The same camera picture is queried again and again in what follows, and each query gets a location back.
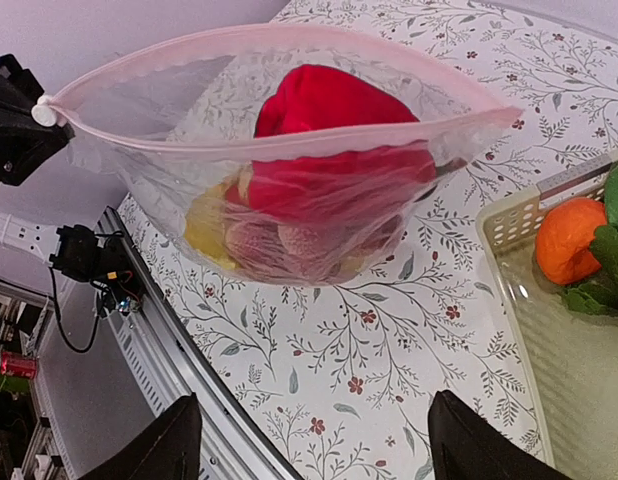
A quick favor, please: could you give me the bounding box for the floral tablecloth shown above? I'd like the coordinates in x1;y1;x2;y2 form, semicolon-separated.
119;1;618;479

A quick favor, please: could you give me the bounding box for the beige perforated plastic basket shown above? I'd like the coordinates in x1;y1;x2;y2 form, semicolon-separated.
476;149;618;479

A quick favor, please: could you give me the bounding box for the orange fruit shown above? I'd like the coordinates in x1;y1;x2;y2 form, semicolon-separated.
535;197;607;286

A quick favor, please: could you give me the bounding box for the clear zip top bag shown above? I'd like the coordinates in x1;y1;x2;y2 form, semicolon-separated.
31;23;521;286

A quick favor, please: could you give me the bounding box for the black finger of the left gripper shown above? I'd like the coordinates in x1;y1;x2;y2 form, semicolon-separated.
0;54;74;186

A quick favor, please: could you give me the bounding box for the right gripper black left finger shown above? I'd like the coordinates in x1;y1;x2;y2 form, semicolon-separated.
96;394;202;480

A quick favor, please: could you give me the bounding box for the red bell pepper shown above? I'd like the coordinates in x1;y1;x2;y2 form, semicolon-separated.
227;65;436;226

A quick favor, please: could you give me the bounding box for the red soda can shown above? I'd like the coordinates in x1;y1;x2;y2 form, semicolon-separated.
0;351;38;380

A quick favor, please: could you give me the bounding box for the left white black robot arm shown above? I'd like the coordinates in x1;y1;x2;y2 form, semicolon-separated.
0;54;133;313

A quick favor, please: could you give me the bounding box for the aluminium front rail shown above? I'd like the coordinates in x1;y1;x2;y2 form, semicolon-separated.
97;207;301;479

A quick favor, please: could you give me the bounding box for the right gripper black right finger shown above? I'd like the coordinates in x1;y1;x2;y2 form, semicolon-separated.
428;390;554;479

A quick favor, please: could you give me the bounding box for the yellow napa cabbage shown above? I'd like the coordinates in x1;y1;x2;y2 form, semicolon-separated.
183;179;365;274

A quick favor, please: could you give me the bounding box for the green white bok choy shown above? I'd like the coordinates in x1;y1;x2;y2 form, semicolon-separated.
562;166;618;317

